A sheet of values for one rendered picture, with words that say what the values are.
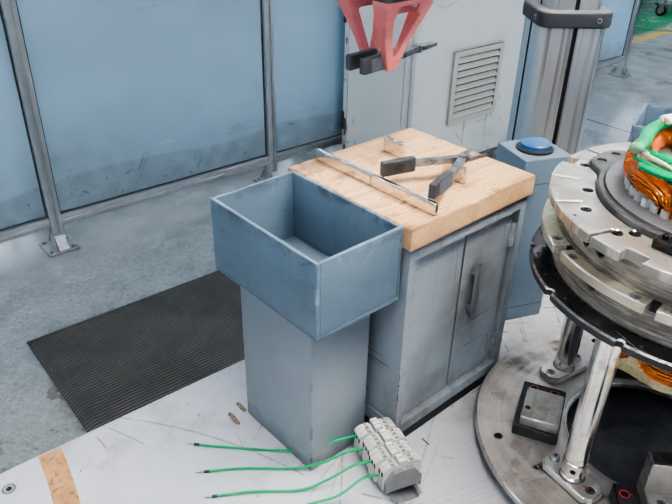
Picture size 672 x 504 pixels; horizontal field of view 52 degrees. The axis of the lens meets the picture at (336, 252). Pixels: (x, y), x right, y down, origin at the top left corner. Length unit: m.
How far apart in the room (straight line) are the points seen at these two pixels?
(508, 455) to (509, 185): 0.30
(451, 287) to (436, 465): 0.20
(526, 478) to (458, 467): 0.08
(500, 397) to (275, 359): 0.29
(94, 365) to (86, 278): 0.53
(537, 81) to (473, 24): 2.01
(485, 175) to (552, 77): 0.36
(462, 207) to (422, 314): 0.13
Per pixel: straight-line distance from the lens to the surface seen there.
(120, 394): 2.08
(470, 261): 0.77
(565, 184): 0.70
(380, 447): 0.77
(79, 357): 2.25
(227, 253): 0.71
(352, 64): 0.72
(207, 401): 0.88
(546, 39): 1.09
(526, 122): 1.13
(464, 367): 0.87
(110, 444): 0.85
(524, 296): 1.03
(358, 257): 0.62
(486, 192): 0.73
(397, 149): 0.80
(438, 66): 2.99
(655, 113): 1.09
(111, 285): 2.58
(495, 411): 0.85
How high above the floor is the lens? 1.37
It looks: 31 degrees down
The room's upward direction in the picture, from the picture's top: 1 degrees clockwise
